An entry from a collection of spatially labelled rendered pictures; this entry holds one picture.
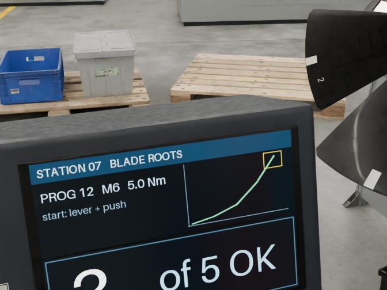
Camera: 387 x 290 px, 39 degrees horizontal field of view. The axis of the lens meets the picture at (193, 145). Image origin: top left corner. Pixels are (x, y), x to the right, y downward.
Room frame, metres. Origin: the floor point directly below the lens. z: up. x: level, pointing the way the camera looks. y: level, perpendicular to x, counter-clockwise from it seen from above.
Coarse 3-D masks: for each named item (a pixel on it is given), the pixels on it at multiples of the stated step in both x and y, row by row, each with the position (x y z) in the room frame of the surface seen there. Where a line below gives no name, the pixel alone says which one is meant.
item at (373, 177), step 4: (372, 172) 0.81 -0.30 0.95; (376, 172) 0.81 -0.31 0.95; (372, 176) 0.80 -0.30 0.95; (376, 176) 0.80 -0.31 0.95; (368, 180) 0.80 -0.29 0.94; (372, 180) 0.80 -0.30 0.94; (376, 180) 0.80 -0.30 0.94; (364, 184) 0.80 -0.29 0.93; (368, 184) 0.80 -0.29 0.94; (372, 184) 0.80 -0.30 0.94; (372, 188) 0.79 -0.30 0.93
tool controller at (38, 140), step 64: (0, 128) 0.33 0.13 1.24; (64, 128) 0.30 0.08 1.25; (128, 128) 0.29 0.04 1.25; (192, 128) 0.30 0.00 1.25; (256, 128) 0.31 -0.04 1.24; (0, 192) 0.26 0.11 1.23; (64, 192) 0.27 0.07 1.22; (128, 192) 0.28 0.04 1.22; (192, 192) 0.29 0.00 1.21; (256, 192) 0.30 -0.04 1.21; (0, 256) 0.25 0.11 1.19; (64, 256) 0.26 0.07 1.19; (192, 256) 0.28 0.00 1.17; (256, 256) 0.29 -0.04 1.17
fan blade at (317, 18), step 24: (312, 24) 1.21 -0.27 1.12; (336, 24) 1.15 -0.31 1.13; (360, 24) 1.10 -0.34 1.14; (384, 24) 1.06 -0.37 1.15; (312, 48) 1.19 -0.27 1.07; (336, 48) 1.14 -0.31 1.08; (360, 48) 1.09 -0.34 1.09; (384, 48) 1.05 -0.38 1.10; (312, 72) 1.17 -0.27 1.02; (336, 72) 1.13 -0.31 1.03; (360, 72) 1.09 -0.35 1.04; (384, 72) 1.05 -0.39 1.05; (336, 96) 1.11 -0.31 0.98
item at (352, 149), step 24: (384, 96) 0.89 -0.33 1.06; (360, 120) 0.88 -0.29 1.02; (384, 120) 0.86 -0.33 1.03; (336, 144) 0.87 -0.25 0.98; (360, 144) 0.85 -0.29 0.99; (384, 144) 0.83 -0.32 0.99; (336, 168) 0.84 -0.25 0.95; (360, 168) 0.82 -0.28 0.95; (384, 168) 0.81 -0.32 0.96; (384, 192) 0.78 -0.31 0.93
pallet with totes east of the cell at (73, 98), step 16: (64, 80) 3.88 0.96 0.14; (80, 80) 3.88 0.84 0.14; (64, 96) 3.52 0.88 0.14; (80, 96) 3.52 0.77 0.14; (112, 96) 3.51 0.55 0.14; (128, 96) 3.51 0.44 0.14; (144, 96) 3.50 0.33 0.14; (0, 112) 3.24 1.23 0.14; (16, 112) 3.26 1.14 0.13; (32, 112) 3.59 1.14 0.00; (48, 112) 3.30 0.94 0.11; (64, 112) 3.31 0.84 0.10
